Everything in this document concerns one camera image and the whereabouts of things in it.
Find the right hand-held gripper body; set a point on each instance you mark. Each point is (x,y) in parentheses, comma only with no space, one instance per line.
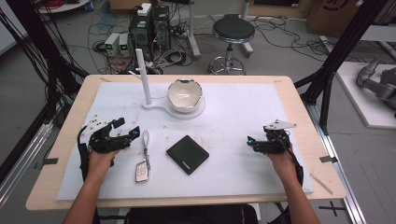
(274,143)

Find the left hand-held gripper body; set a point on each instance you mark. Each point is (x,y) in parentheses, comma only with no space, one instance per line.
(104,141)

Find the person's left hand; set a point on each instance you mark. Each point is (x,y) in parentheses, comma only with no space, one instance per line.
(101,163)

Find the person's right hand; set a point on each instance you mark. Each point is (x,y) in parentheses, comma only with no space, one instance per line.
(281,165)

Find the white table mat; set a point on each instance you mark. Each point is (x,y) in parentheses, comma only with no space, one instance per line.
(233,124)

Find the white stand with pole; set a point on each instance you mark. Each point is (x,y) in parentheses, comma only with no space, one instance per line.
(144,74)

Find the black tape strip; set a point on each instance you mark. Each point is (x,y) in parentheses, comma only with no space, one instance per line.
(46,161)
(328,159)

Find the black wallet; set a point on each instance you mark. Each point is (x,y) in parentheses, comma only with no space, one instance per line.
(187,154)

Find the wooden table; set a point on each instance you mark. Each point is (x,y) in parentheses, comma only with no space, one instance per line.
(320,180)

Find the thin wooden stick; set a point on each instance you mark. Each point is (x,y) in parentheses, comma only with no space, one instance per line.
(321,184)

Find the white shell-shaped bowl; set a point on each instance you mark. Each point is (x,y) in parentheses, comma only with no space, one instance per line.
(184,95)

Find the grey power supply unit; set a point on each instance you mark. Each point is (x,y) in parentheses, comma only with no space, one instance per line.
(124,45)
(112,43)

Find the black computer tower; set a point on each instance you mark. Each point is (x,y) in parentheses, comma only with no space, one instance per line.
(140,34)
(161,28)

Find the white platform board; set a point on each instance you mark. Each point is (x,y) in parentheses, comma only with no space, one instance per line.
(358,105)

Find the person's lap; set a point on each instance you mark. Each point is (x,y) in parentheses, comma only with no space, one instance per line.
(190,215)

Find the black round stool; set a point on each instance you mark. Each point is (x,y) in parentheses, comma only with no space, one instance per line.
(233,31)

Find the white table leg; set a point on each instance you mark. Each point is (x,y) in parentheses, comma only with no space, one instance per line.
(193,31)

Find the cardboard box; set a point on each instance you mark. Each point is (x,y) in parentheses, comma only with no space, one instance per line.
(342,15)

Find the aluminium rail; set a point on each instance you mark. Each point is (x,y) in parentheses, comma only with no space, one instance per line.
(342,174)
(21,161)

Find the black frame strut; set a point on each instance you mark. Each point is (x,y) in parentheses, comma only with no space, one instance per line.
(339,53)
(40,40)

